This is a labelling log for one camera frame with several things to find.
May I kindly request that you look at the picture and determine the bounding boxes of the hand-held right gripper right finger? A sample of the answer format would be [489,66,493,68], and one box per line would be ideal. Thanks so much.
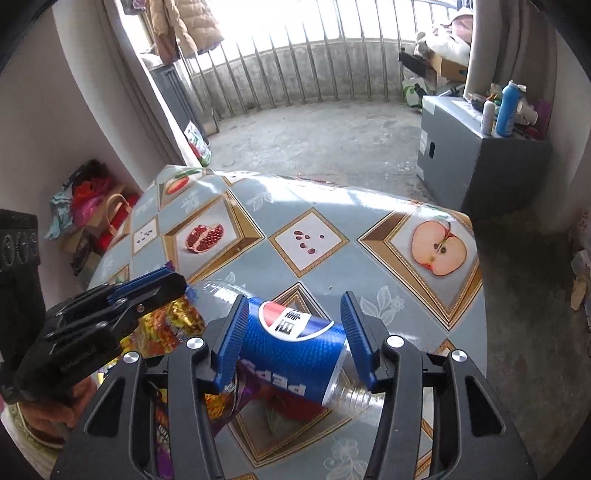
[340,291,539,480]

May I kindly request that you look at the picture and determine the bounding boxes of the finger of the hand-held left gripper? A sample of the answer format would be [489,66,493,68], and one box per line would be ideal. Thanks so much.
[111,261,188,319]

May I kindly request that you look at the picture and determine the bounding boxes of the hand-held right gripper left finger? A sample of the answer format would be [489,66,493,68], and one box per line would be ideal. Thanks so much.
[50,294,250,480]

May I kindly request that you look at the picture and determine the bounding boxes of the gold snack packet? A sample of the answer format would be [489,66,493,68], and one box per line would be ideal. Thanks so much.
[119,294,207,361]

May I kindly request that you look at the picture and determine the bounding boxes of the blue label plastic bottle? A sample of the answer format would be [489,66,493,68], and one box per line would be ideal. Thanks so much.
[191,272,385,412]

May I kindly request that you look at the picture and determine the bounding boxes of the person's left hand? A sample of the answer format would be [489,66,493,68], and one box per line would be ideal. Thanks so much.
[19,380,99,445]

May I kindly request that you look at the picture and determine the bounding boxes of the purple snack packet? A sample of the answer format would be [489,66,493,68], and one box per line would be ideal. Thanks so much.
[151,367,260,480]

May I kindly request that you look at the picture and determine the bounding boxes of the pile of colourful bags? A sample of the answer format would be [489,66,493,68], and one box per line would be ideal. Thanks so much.
[45,159,142,278]

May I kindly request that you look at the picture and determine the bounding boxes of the green and white bag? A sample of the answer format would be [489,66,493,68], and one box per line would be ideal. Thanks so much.
[184,120,213,168]

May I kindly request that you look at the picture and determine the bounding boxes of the grey cabinet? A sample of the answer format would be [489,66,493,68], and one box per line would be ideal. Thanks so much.
[416,93,553,216]

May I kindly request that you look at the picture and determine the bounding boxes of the small white bottle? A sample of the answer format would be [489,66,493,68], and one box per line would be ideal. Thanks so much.
[481,99,498,135]

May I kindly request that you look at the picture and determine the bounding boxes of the metal balcony railing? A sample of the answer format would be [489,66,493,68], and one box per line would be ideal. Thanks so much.
[178,0,467,121]

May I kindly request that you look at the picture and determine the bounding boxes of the hanging beige jacket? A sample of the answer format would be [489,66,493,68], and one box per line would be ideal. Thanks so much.
[147,0,225,62]

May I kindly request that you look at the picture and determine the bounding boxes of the tall blue bottle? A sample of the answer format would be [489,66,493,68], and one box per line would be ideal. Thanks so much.
[495,80,528,138]

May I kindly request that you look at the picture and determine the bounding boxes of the stacked paper cups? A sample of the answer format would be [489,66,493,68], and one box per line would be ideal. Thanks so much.
[516,99,539,126]

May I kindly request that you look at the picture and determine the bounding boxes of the cardboard box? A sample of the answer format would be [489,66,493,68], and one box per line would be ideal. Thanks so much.
[399,50,468,85]

